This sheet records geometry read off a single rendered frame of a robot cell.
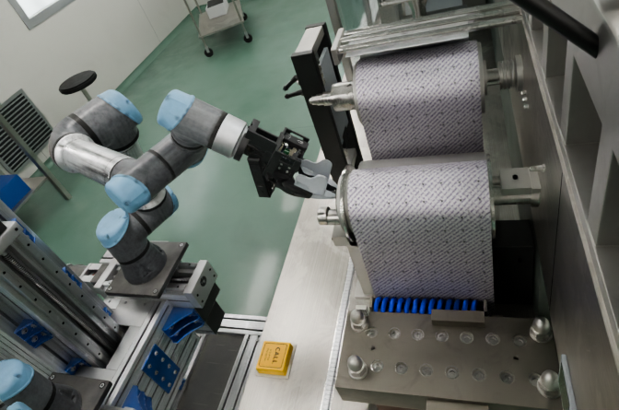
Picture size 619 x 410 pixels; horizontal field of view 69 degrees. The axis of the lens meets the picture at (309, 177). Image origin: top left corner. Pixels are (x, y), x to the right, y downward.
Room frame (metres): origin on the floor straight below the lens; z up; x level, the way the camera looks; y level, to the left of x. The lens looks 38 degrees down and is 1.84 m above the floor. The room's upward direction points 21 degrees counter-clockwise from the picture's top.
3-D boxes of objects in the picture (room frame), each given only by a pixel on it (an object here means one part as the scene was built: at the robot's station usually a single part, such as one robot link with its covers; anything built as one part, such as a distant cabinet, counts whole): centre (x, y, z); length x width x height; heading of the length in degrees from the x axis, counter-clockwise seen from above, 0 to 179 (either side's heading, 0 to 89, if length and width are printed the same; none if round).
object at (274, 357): (0.59, 0.23, 0.91); 0.07 x 0.07 x 0.02; 64
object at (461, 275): (0.52, -0.15, 1.08); 0.23 x 0.01 x 0.18; 64
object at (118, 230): (1.17, 0.63, 0.98); 0.13 x 0.12 x 0.14; 127
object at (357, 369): (0.43, 0.04, 1.05); 0.04 x 0.04 x 0.04
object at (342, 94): (0.87, -0.15, 1.33); 0.06 x 0.06 x 0.06; 64
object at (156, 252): (1.16, 0.64, 0.87); 0.15 x 0.15 x 0.10
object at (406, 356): (0.40, -0.12, 1.00); 0.40 x 0.16 x 0.06; 64
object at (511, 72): (0.73, -0.43, 1.33); 0.07 x 0.07 x 0.07; 64
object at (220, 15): (5.48, 0.31, 0.51); 0.91 x 0.58 x 1.02; 178
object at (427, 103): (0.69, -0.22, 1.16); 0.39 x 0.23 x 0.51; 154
